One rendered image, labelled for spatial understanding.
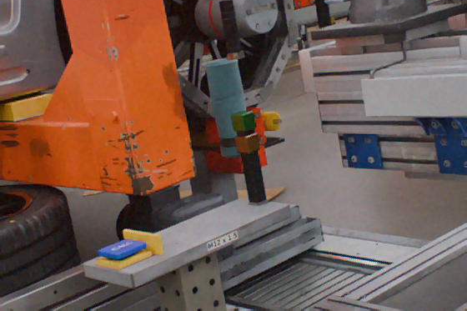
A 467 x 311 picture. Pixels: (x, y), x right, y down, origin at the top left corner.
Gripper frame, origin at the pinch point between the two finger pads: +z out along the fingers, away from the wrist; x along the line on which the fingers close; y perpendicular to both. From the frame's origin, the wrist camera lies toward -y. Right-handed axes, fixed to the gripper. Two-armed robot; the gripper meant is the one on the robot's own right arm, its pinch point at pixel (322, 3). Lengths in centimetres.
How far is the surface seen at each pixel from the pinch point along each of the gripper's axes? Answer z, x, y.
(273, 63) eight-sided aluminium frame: 1.9, -20.8, -15.2
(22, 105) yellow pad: 72, -43, -11
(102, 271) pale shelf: 96, 21, -39
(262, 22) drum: 17.6, -6.0, -1.5
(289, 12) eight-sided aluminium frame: -7.7, -20.5, -1.7
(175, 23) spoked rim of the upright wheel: 27.1, -30.9, 1.8
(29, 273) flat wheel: 95, -11, -44
